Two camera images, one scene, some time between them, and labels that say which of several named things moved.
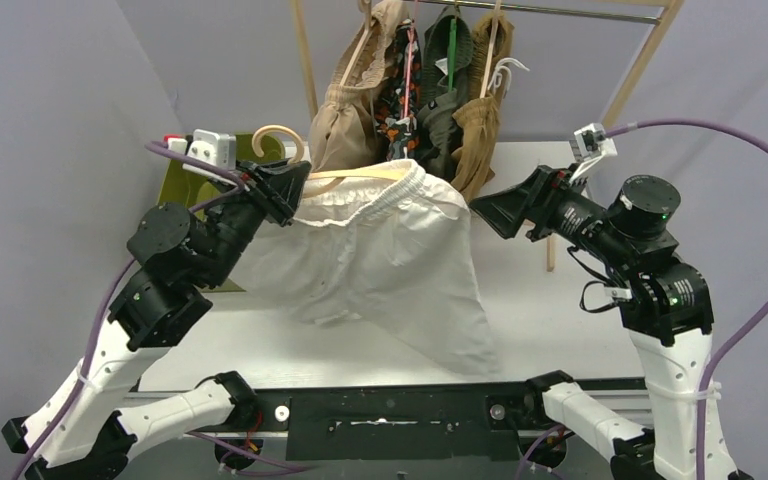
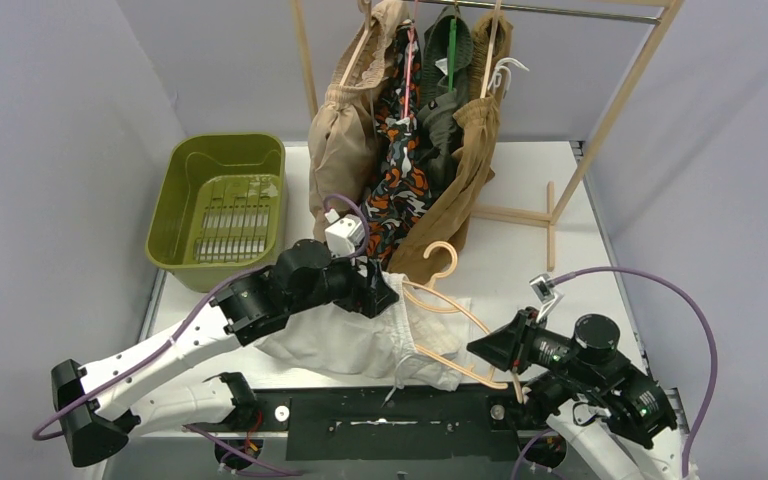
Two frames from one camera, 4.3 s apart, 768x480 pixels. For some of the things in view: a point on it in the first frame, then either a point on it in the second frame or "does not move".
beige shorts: (346, 129) does not move
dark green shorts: (436, 124) does not move
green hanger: (452, 49) does not move
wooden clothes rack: (659, 12) does not move
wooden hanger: (330, 179) → (427, 285)
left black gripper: (258, 191) → (373, 291)
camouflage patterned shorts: (397, 106) does not move
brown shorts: (475, 125) does not move
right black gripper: (536, 199) → (510, 346)
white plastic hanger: (497, 76) does not move
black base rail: (466, 422) does not move
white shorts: (396, 252) → (423, 338)
